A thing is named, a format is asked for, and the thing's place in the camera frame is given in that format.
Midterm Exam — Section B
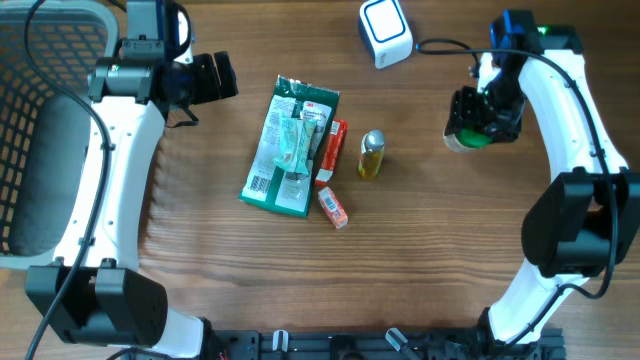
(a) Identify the yellow liquid bottle silver cap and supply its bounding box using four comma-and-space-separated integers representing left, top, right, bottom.
357, 129, 386, 180

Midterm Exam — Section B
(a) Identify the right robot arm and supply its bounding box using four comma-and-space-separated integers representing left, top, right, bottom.
443, 10, 639, 353

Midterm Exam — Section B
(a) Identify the red snack packet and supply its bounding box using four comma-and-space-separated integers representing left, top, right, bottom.
315, 119, 348, 186

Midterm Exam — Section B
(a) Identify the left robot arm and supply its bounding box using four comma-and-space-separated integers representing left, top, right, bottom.
25, 1, 238, 359

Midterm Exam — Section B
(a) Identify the grey plastic mesh basket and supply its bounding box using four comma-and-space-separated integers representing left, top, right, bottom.
1, 1, 119, 270

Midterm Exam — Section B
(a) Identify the green lid white jar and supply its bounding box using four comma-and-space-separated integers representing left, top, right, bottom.
443, 129, 492, 153

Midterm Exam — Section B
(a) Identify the white barcode scanner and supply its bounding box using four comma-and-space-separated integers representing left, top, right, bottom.
358, 0, 414, 70

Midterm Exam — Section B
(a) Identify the light teal small packet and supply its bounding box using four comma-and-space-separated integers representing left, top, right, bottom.
273, 114, 317, 175

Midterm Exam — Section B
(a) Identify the pink tissue pack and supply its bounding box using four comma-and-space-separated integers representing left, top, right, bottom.
318, 187, 348, 229

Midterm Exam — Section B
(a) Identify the green 3M gloves package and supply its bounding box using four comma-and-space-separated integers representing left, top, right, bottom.
239, 76, 340, 217

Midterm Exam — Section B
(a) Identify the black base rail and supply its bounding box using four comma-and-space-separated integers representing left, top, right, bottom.
202, 327, 566, 360

